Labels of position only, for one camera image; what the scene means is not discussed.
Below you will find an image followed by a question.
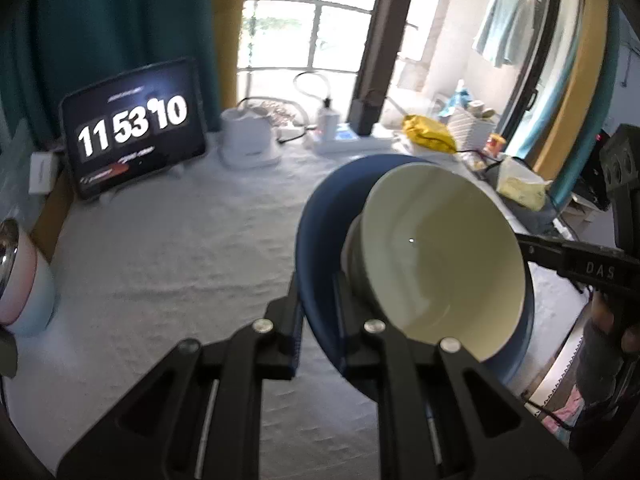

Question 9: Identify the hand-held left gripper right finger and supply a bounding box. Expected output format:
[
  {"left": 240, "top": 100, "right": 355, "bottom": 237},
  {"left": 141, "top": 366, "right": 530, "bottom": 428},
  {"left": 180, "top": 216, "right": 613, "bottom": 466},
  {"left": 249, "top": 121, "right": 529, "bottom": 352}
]
[{"left": 334, "top": 272, "right": 585, "bottom": 480}]

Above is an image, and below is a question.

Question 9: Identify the black cable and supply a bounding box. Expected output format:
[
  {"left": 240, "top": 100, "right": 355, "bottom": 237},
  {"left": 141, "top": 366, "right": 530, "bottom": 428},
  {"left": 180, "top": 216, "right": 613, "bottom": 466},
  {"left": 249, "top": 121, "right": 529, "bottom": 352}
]
[{"left": 520, "top": 390, "right": 576, "bottom": 431}]

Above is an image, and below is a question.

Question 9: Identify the white tablecloth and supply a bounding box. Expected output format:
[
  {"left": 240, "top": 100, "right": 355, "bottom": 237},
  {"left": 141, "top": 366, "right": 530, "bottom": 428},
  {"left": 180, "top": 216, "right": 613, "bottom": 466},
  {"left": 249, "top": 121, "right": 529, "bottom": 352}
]
[{"left": 0, "top": 135, "right": 591, "bottom": 480}]

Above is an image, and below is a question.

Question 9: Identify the black device with red light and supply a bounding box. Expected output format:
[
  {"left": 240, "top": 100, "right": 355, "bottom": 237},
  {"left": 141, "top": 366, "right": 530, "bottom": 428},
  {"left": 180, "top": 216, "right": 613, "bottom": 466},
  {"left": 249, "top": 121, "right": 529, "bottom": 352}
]
[{"left": 575, "top": 130, "right": 613, "bottom": 211}]

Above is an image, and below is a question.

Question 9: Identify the person's right hand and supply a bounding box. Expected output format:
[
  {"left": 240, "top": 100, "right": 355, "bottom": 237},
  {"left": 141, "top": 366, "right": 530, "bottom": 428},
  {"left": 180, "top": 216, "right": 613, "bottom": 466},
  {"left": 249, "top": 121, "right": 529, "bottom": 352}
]
[{"left": 590, "top": 292, "right": 640, "bottom": 361}]

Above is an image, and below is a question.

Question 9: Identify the white cable loop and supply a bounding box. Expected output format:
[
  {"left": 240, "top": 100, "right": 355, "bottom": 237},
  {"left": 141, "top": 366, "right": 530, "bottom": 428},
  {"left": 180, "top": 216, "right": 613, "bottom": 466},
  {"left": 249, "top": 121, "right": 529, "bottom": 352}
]
[{"left": 294, "top": 71, "right": 331, "bottom": 106}]

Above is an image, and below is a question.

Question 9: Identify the cream bowl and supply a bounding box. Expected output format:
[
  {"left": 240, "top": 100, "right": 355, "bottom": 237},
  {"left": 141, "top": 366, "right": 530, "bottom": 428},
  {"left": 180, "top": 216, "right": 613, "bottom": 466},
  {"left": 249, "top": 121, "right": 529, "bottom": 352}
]
[{"left": 340, "top": 162, "right": 527, "bottom": 365}]

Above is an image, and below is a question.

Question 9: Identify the white slatted basket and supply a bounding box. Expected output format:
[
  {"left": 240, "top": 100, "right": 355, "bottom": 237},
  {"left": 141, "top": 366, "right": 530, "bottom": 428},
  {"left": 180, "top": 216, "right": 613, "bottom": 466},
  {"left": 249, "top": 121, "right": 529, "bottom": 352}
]
[{"left": 445, "top": 107, "right": 496, "bottom": 148}]

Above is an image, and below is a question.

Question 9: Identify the yellow snack packet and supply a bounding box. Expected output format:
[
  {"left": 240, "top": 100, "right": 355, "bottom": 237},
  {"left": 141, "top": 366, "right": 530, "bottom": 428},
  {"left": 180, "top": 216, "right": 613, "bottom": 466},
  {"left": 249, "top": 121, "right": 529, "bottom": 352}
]
[{"left": 402, "top": 115, "right": 458, "bottom": 155}]

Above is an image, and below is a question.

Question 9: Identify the white power strip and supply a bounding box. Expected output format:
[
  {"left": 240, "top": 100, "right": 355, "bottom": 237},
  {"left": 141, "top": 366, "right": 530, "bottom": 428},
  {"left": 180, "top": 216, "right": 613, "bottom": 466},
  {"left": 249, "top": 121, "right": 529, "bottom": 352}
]
[{"left": 306, "top": 127, "right": 406, "bottom": 156}]

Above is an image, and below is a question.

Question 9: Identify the hanging light blue towel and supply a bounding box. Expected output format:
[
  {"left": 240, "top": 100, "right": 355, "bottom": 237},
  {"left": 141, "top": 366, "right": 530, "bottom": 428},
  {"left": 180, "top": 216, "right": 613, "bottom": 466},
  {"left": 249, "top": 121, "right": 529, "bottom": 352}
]
[{"left": 472, "top": 0, "right": 538, "bottom": 68}]

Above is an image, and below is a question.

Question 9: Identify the grey cloth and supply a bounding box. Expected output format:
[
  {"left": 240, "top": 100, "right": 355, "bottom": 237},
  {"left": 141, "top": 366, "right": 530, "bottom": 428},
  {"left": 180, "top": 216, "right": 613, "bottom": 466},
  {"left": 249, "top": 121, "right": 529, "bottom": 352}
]
[{"left": 482, "top": 165, "right": 566, "bottom": 233}]

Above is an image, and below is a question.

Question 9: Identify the teal curtain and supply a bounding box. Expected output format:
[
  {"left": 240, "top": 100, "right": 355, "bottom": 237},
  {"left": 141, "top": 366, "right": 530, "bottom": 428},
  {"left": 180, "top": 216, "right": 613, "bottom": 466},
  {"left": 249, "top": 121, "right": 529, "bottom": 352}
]
[{"left": 0, "top": 0, "right": 221, "bottom": 151}]

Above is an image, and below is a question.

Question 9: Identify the small white box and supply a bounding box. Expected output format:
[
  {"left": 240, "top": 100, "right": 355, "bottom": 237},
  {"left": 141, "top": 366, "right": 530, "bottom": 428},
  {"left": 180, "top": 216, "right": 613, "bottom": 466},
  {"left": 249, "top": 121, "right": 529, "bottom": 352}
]
[{"left": 28, "top": 152, "right": 61, "bottom": 196}]

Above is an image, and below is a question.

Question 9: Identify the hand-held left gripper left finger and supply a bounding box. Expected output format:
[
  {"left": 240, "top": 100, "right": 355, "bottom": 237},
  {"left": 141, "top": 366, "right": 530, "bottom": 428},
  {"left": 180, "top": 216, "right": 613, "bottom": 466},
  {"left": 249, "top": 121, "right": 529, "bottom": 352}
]
[{"left": 56, "top": 280, "right": 306, "bottom": 480}]

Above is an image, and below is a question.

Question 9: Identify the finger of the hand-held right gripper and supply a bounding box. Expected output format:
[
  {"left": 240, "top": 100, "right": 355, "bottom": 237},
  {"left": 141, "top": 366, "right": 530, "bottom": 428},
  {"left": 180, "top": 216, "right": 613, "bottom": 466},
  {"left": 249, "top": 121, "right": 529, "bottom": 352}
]
[{"left": 514, "top": 230, "right": 640, "bottom": 306}]

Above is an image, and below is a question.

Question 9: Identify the cardboard box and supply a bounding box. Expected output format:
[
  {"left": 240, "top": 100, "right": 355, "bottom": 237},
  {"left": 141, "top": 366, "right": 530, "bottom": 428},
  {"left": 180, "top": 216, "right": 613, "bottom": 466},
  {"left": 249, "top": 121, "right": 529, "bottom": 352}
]
[{"left": 30, "top": 170, "right": 76, "bottom": 261}]

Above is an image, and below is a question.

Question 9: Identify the brown door frame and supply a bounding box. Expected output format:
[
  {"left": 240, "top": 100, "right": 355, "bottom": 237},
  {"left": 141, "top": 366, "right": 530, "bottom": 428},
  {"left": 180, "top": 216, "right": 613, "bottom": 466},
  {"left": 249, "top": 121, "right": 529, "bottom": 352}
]
[{"left": 352, "top": 0, "right": 421, "bottom": 126}]

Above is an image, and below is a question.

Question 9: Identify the yellow curtain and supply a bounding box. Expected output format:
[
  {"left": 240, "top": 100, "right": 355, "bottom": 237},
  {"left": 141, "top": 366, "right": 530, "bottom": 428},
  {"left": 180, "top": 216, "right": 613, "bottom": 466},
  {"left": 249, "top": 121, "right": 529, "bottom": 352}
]
[{"left": 210, "top": 0, "right": 248, "bottom": 133}]

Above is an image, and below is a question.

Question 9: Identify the yellow tissue pack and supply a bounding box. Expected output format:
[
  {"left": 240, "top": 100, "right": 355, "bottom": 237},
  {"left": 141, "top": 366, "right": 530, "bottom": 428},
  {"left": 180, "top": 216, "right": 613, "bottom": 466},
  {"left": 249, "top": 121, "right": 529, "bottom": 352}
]
[{"left": 495, "top": 156, "right": 553, "bottom": 212}]

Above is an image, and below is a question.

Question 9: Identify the blue bowl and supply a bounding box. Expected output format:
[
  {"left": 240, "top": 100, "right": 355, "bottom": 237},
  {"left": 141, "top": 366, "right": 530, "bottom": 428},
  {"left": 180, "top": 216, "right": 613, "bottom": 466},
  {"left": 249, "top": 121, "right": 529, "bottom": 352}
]
[{"left": 294, "top": 154, "right": 536, "bottom": 403}]

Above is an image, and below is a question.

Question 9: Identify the blue bag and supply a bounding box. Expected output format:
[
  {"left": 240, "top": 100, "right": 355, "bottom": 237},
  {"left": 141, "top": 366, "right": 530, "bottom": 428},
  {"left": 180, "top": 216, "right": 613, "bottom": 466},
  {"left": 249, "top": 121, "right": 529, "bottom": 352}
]
[{"left": 452, "top": 80, "right": 473, "bottom": 111}]

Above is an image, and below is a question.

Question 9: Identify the white charger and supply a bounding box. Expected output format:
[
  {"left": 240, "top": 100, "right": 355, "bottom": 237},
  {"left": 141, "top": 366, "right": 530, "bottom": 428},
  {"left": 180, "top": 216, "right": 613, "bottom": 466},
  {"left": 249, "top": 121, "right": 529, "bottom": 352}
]
[{"left": 317, "top": 97, "right": 343, "bottom": 136}]

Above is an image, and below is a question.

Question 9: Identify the black tablet with clock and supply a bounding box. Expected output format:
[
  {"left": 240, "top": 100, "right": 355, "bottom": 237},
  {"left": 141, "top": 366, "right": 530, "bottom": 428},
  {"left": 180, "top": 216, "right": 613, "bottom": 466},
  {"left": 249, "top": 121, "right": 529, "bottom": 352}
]
[{"left": 59, "top": 57, "right": 208, "bottom": 201}]

